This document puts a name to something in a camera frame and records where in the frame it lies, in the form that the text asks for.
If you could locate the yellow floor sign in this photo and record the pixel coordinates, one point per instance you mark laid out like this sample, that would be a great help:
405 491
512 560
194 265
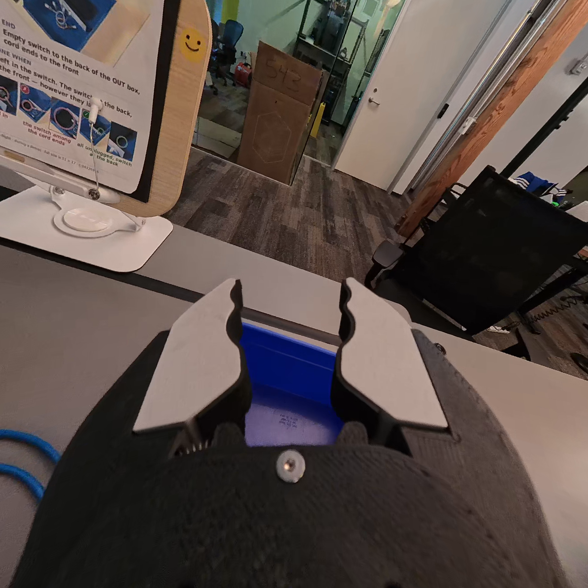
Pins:
318 121

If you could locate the red canister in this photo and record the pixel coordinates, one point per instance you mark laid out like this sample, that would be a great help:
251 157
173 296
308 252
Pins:
243 73

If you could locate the blue office chair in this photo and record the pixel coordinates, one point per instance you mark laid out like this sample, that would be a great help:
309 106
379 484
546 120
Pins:
232 36

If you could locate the white door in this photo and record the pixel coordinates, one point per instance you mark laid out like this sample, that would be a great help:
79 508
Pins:
390 115

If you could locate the white metal stand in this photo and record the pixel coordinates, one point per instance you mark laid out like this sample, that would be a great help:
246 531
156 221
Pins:
115 248

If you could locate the wooden post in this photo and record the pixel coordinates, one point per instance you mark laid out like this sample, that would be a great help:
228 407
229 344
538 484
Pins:
496 115

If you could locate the blue plastic bin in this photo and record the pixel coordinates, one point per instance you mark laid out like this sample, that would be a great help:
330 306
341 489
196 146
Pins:
289 367

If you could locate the black mesh office chair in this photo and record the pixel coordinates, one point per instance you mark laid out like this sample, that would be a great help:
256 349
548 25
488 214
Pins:
482 257

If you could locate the tall cardboard box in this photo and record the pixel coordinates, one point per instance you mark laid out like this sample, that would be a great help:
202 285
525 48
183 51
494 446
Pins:
275 128

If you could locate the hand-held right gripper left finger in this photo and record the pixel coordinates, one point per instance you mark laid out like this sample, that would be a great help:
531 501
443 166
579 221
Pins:
193 367

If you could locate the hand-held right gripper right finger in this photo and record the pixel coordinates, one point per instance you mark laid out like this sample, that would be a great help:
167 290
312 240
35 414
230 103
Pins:
390 367

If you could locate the black metal shelf rack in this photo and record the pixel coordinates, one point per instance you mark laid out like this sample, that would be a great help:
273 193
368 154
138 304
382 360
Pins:
328 27

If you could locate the wooden instruction board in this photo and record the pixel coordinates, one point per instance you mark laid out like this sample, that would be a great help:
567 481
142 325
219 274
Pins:
69 69

